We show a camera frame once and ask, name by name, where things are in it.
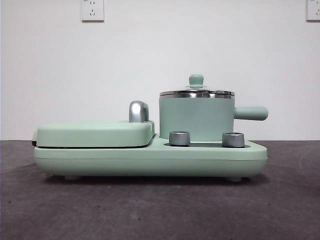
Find silver control knob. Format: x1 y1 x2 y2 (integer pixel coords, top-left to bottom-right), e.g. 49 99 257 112
221 131 245 148
169 130 191 146

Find glass pot lid green knob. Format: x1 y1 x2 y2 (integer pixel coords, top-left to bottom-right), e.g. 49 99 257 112
159 73 236 97

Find white wall socket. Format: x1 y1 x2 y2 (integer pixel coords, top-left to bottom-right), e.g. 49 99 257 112
80 0 105 22
306 0 320 22

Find mint green pot with handle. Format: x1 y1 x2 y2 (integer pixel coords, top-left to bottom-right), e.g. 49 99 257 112
158 91 269 141

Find mint green hinged grill lid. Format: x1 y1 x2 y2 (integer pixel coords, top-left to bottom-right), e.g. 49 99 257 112
31 119 156 149

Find mint green breakfast machine base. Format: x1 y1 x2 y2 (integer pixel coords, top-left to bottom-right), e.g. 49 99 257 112
33 133 268 182

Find chrome grill lid handle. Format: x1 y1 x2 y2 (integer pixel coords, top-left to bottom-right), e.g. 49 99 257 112
128 100 150 123

